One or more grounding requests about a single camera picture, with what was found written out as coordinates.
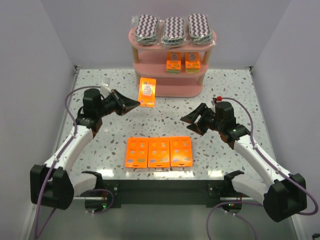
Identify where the orange flat pack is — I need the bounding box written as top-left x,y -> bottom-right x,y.
124,137 -> 149,169
147,137 -> 171,168
169,136 -> 193,167

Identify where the orange sponge box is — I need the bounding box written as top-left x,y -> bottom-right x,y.
138,77 -> 156,108
184,52 -> 201,73
166,52 -> 182,74

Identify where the striped sponge pack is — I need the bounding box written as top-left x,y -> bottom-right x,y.
187,13 -> 216,46
161,16 -> 187,48
132,14 -> 159,46

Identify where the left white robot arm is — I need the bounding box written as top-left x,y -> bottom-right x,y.
30,86 -> 140,210

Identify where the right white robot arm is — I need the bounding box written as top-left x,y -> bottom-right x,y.
181,101 -> 307,222

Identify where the pink three-tier shelf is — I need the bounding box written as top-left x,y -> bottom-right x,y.
128,27 -> 215,98

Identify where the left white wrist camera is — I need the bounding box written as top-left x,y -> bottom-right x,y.
100,77 -> 111,97

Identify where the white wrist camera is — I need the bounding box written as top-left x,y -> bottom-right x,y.
100,77 -> 111,97
211,96 -> 223,106

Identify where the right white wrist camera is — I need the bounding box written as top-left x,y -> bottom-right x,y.
211,96 -> 223,106

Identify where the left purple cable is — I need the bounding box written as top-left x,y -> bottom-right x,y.
33,86 -> 116,240

